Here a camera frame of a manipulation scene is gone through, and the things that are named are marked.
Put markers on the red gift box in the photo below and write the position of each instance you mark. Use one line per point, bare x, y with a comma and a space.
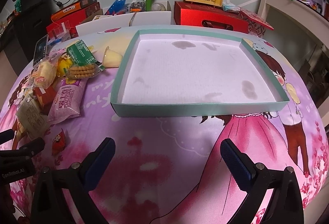
195, 15

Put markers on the clear pale cake packet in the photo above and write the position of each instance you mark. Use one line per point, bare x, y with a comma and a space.
30, 116

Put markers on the clear plastic cups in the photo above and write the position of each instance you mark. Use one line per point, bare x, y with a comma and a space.
159, 6

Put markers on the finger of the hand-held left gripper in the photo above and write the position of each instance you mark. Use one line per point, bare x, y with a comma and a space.
6, 136
33, 146

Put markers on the dark colourful toy bag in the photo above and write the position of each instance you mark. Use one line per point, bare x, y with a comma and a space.
137, 6

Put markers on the wet wipes pack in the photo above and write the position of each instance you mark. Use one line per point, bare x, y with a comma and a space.
231, 6

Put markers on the white shelf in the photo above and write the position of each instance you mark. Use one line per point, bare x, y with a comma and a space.
263, 5

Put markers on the shallow teal cardboard box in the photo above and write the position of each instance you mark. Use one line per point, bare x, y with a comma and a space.
192, 72

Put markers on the smartphone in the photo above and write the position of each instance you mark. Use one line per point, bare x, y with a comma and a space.
40, 50

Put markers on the black cabinet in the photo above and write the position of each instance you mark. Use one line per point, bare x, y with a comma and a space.
28, 23

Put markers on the red flat box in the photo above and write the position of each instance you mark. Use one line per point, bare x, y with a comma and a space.
90, 11

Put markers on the clear acrylic box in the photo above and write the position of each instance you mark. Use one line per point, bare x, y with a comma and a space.
59, 31

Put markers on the orange flat box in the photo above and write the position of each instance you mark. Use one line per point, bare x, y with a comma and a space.
74, 6

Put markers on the small card box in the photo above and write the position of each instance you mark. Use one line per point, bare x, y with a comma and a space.
99, 17

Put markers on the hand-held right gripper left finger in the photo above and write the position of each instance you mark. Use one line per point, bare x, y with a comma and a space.
101, 162

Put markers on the yellow snack packet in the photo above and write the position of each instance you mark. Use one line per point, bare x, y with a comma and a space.
62, 66

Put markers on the printed cartoon blanket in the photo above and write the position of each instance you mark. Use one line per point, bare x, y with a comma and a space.
154, 141

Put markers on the white cardboard box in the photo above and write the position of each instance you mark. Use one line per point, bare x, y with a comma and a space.
151, 18

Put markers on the small red candy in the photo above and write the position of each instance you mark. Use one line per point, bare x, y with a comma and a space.
58, 141

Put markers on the pale yellow jelly cup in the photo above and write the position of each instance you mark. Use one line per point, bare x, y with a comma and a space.
111, 58

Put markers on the clear steamed cake packet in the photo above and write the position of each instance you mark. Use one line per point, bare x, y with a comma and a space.
45, 72

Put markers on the green biscuit packet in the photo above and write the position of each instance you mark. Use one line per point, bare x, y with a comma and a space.
79, 51

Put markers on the dark red snack packet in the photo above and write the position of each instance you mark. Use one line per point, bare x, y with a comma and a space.
43, 98

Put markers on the red patterned box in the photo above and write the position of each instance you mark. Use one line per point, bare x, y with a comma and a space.
254, 27

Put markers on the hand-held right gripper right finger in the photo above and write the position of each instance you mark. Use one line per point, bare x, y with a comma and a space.
236, 164

